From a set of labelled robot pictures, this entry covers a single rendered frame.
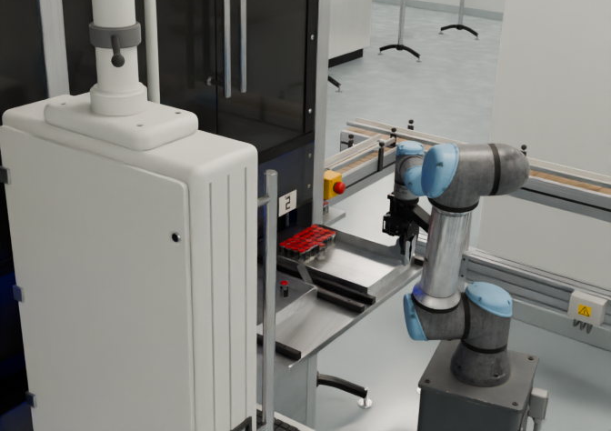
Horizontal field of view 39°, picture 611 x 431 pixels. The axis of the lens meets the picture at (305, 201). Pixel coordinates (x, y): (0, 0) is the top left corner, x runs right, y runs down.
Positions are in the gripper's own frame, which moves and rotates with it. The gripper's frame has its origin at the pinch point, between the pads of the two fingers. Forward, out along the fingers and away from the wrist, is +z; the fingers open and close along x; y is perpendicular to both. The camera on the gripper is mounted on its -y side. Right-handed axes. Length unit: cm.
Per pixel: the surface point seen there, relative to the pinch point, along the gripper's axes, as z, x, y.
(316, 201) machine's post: -5.8, -8.6, 38.1
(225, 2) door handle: -75, 41, 33
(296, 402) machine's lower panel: 66, -1, 38
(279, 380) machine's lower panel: 51, 9, 38
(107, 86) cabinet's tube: -72, 101, 7
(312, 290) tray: 0.3, 30.2, 12.1
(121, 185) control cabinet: -57, 107, -1
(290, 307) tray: 1.2, 40.0, 12.1
